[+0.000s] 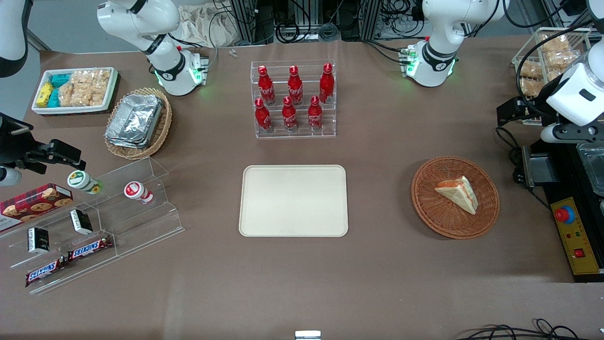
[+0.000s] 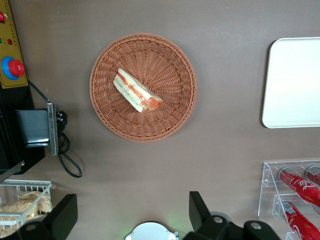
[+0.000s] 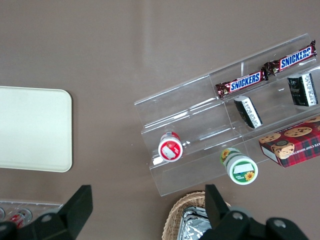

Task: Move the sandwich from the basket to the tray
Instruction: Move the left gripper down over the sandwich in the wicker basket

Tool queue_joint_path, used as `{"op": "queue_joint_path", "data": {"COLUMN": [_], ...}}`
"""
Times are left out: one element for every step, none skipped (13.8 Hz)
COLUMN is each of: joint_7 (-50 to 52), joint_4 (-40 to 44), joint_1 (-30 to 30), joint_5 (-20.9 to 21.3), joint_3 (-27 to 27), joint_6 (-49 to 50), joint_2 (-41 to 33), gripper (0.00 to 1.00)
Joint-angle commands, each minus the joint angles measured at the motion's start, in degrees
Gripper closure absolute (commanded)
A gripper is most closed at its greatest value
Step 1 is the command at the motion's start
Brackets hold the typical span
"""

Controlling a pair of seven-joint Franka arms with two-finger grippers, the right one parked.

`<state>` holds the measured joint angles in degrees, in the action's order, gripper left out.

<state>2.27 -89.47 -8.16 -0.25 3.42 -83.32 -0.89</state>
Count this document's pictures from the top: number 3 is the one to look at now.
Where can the green lid sunflower cup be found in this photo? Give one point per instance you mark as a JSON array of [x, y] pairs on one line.
[[241, 170]]

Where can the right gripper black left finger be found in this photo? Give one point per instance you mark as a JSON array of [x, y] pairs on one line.
[[75, 212]]

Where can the clear acrylic stepped shelf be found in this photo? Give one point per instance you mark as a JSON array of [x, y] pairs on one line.
[[200, 107]]

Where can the small black white box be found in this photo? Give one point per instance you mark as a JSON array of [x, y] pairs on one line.
[[302, 88], [247, 112]]

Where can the red tartan cookie box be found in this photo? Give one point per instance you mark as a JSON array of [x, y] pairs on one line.
[[297, 147]]

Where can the Snickers chocolate bar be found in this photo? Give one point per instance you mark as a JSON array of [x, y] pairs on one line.
[[295, 58], [243, 83]]

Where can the red lid white cup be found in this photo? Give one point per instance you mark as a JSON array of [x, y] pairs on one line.
[[170, 150]]

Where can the silver foil container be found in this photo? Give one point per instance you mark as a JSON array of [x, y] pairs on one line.
[[195, 225]]

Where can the clear acrylic bottle rack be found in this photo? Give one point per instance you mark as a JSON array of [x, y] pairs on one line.
[[37, 205]]

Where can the red cola bottle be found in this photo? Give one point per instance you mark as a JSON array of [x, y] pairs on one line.
[[21, 215]]

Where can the light wicker basket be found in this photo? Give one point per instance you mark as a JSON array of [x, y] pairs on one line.
[[175, 212]]

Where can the beige rectangular serving tray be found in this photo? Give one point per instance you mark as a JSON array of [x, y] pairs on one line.
[[32, 130]]

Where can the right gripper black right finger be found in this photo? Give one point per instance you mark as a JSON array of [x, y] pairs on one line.
[[216, 207]]

